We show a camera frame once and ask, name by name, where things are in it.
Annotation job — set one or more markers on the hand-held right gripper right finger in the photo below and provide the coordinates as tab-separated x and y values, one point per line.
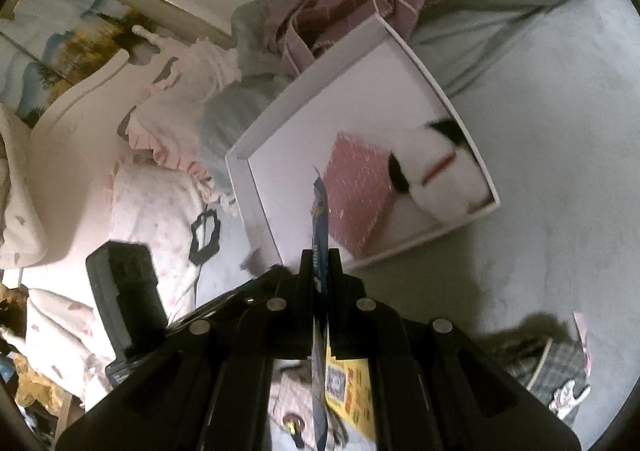
335	311

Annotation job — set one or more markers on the yellow packet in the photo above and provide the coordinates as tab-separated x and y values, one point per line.
350	396

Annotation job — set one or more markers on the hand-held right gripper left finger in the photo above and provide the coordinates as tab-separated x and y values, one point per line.
306	311

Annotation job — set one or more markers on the cream cushion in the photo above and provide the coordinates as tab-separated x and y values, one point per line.
20	201

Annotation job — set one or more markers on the blue packet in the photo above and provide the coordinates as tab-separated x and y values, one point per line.
319	226

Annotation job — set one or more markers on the white headboard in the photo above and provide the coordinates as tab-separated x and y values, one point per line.
80	146

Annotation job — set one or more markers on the landscape wall poster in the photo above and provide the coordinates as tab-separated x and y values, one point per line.
65	46

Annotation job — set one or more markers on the black plastic frame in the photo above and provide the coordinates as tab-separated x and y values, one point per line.
205	236

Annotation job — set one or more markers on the pink clasp purse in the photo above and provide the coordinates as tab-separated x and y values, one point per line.
292	406

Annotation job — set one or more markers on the grey-green fleece blanket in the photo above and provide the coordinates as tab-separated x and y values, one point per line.
500	16

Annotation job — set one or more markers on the white plush dog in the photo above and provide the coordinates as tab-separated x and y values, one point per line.
440	171

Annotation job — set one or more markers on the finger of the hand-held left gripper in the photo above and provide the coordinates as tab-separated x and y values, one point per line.
235	287

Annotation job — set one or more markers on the white cardboard box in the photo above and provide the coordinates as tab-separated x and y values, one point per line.
310	131

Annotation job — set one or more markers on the grey plaid pouch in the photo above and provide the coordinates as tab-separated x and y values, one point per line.
545	366

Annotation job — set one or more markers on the white floral pillow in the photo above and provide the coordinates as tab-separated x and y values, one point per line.
150	221
65	331

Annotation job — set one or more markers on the pink ruffled pillow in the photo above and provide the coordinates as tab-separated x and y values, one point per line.
170	111

